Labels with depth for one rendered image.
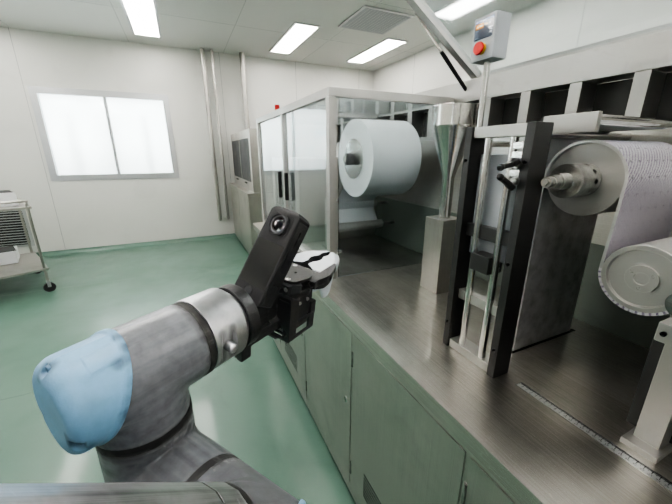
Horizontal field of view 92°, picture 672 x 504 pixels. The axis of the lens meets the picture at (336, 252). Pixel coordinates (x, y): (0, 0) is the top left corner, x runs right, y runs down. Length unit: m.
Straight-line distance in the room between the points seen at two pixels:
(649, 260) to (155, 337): 0.75
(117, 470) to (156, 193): 5.41
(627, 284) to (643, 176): 0.20
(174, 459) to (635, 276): 0.74
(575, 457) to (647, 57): 0.91
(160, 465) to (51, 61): 5.70
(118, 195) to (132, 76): 1.65
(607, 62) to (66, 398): 1.23
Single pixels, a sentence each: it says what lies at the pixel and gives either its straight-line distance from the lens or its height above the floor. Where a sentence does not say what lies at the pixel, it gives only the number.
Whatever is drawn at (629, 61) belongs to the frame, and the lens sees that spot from 1.18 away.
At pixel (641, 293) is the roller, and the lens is 0.79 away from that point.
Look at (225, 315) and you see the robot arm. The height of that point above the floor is 1.24.
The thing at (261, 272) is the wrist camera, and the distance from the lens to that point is 0.37.
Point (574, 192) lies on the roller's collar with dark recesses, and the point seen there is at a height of 1.32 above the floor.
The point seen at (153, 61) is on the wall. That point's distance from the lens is 5.76.
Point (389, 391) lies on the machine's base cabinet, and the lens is 0.98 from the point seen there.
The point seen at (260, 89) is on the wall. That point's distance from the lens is 5.86.
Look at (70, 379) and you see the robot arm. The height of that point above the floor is 1.24.
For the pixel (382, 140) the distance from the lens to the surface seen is 1.31.
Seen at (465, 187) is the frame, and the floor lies 1.31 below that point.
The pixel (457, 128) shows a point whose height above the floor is 1.46.
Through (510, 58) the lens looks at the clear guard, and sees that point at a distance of 1.37.
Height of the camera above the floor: 1.39
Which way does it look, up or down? 17 degrees down
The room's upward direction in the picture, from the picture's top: straight up
